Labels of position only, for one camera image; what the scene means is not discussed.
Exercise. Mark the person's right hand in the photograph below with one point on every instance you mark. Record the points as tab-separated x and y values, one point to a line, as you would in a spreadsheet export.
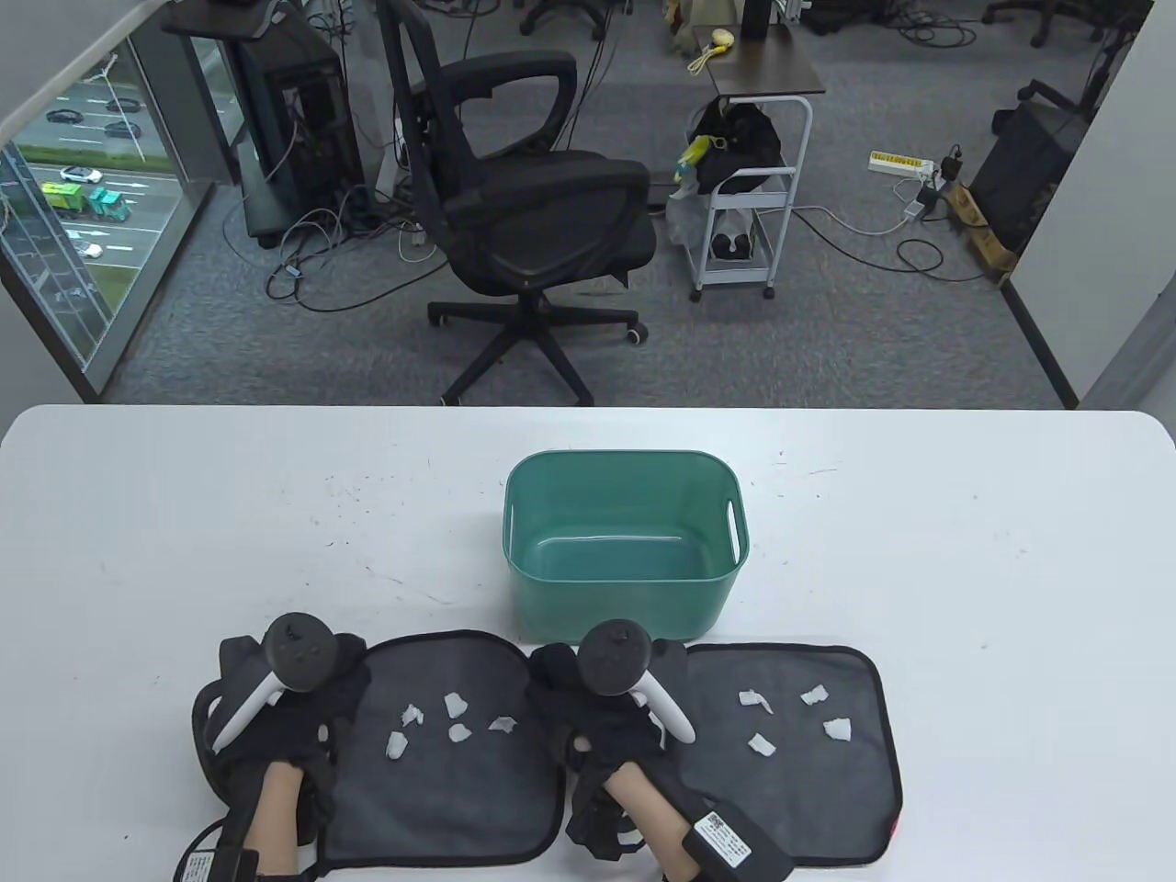
593	726

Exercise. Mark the white yellow power strip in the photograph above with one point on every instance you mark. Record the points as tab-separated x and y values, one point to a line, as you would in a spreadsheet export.
900	163

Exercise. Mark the glass window panel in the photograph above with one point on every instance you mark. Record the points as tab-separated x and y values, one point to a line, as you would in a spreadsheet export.
83	211

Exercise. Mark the black white hand controller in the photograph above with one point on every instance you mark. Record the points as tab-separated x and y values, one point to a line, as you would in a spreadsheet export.
299	650
614	657

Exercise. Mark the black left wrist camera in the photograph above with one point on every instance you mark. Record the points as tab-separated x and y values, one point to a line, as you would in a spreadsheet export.
216	865

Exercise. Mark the yellow blue bottle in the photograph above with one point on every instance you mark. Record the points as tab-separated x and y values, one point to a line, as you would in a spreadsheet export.
695	156

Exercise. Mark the person's left forearm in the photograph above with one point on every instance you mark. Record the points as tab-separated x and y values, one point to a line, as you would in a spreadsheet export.
276	813

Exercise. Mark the black computer tower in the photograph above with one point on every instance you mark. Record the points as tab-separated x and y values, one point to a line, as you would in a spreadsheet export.
303	119

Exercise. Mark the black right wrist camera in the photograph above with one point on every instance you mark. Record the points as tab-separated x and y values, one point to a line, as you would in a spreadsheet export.
735	841

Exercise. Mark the black bottle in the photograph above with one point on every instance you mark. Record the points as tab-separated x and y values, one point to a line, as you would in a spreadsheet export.
755	18

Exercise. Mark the black mesh office chair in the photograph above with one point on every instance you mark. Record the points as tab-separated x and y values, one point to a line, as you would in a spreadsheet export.
542	202

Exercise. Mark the green plastic basket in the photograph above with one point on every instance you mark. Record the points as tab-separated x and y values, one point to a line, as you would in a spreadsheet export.
625	560

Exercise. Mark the pair of black shoes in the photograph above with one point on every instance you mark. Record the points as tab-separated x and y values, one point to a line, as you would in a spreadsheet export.
732	245

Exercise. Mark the person's right fingers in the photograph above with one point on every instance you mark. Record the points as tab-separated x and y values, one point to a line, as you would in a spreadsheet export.
551	666

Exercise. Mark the black power adapter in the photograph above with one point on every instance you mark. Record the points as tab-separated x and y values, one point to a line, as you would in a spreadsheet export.
951	163

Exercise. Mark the black white right hand controller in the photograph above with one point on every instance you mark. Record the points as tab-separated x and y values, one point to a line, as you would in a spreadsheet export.
614	657

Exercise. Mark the white rolling cart brown top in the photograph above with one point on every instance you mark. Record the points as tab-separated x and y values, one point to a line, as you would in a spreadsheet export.
767	64

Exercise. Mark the black office chair base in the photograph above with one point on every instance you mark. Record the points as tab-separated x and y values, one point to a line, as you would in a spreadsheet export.
560	14
1057	16

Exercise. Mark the black equipment case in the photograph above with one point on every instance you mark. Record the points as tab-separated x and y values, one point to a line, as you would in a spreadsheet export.
1024	170

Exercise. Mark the white plastic bag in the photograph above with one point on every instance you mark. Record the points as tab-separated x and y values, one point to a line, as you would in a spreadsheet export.
684	216

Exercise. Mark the brown cardboard box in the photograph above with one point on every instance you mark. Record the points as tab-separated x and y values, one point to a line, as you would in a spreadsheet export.
983	234

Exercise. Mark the person's left hand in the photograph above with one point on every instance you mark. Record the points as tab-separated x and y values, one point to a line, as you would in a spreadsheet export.
344	675

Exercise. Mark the person's right forearm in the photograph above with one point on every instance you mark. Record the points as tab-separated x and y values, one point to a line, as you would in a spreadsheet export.
648	813

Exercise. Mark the dark grey cloth mat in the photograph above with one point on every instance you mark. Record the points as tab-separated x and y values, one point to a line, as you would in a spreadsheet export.
441	799
808	790

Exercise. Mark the black white left hand controller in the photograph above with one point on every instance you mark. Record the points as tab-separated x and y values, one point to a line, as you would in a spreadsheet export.
299	650

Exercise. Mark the person's left fingers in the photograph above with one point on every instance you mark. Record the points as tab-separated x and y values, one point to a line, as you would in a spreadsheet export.
352	654

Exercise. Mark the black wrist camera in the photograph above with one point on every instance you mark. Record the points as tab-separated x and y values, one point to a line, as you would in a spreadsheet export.
216	865
735	841

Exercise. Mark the black bag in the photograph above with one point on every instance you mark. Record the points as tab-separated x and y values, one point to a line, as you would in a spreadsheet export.
744	142

